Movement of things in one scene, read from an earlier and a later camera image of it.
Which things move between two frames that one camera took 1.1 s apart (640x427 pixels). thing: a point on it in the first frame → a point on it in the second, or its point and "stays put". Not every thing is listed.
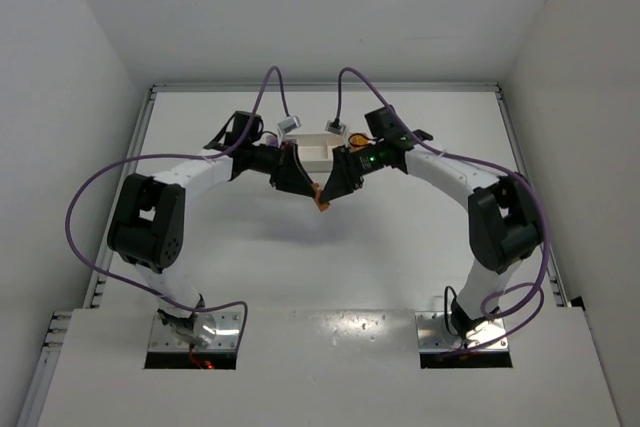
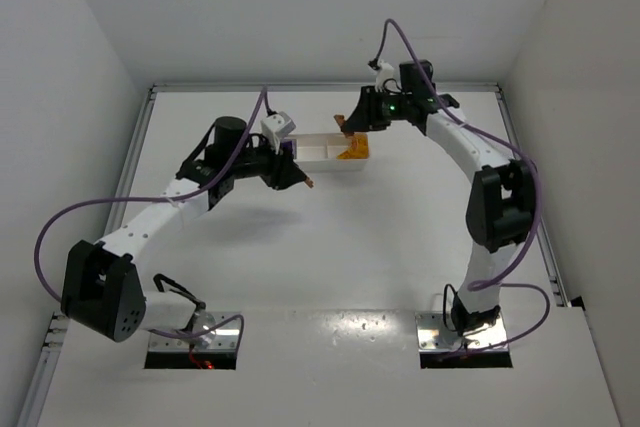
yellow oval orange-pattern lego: (359, 140) stays put
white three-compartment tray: (316, 150) stays put
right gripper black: (351, 169) → (368, 110)
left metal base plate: (227, 335) stays put
